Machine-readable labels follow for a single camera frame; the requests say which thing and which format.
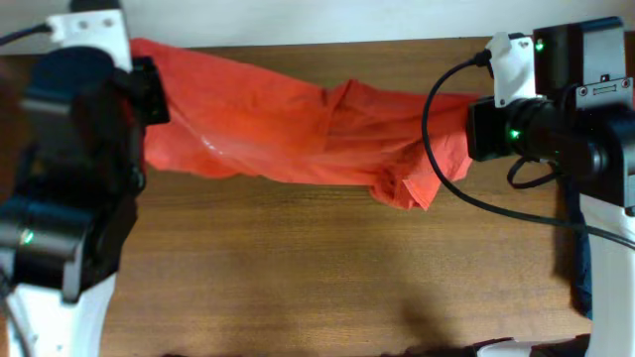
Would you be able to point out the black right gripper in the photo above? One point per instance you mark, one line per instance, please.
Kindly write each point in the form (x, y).
(480, 142)

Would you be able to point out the orange red t-shirt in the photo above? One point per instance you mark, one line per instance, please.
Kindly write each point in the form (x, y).
(230, 118)

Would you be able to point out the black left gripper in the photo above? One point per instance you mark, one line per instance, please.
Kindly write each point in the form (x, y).
(153, 89)

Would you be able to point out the navy blue garment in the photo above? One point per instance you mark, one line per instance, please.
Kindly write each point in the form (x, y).
(581, 277)

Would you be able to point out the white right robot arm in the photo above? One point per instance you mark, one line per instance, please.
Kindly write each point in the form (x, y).
(562, 95)

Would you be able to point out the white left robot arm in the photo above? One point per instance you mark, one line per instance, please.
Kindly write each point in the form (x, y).
(74, 199)

